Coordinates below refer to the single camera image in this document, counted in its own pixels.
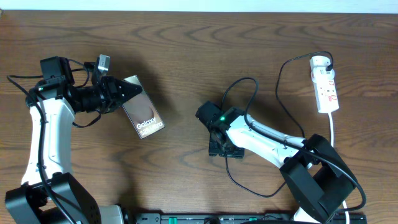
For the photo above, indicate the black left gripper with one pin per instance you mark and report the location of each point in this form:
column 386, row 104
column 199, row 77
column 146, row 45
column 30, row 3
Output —
column 109, row 86

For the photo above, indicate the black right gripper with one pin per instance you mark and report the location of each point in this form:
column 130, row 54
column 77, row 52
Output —
column 238, row 152

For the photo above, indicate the Galaxy S25 Ultra smartphone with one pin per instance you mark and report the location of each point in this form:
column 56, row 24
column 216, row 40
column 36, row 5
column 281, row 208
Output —
column 142, row 112

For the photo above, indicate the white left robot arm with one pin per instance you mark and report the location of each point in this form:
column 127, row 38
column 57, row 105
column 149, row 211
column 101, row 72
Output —
column 49, row 193

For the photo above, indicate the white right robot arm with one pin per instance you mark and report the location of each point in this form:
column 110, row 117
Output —
column 316, row 175

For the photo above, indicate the white USB charger adapter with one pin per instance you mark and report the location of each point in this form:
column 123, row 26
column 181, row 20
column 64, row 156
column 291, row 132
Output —
column 320, row 63

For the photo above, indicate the white surge protector power strip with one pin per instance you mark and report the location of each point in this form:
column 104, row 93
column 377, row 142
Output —
column 325, row 90

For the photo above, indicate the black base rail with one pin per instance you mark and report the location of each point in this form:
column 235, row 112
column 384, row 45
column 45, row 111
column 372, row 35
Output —
column 157, row 218

